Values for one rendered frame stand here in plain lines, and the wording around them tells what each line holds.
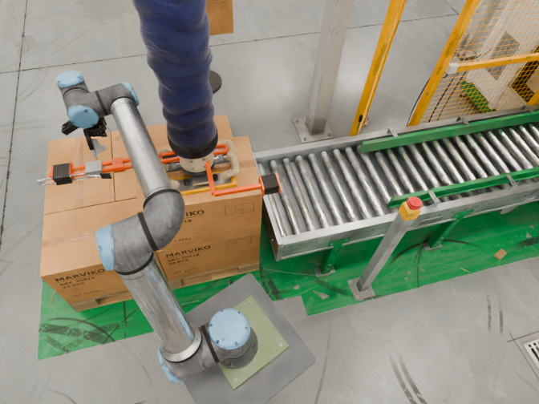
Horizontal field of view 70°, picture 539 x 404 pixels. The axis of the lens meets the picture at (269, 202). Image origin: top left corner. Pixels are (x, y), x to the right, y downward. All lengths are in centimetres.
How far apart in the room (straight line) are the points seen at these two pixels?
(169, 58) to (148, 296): 78
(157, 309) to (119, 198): 131
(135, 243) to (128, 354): 162
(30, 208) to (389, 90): 335
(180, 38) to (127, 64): 302
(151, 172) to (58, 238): 133
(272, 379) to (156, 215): 94
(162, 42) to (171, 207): 56
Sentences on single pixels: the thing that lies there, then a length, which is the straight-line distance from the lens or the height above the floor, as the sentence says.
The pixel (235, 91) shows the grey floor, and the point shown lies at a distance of 389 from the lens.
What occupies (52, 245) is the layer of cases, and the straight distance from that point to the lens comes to 243.
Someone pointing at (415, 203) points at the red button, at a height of 104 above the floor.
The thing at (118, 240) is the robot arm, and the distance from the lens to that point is 108.
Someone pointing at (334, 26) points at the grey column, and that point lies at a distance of 287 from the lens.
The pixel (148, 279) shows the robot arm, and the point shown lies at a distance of 117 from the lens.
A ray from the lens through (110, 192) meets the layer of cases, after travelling 252.
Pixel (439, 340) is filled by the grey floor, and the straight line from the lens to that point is 282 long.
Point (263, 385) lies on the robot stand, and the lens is 174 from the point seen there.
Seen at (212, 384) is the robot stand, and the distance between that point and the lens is 175.
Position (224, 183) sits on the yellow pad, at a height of 96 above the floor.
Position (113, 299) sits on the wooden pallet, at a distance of 275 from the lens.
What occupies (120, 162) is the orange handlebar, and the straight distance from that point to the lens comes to 190.
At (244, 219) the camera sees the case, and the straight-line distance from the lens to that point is 204.
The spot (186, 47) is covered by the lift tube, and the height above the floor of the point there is 171.
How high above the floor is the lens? 247
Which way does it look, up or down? 55 degrees down
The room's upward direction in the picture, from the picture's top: 5 degrees clockwise
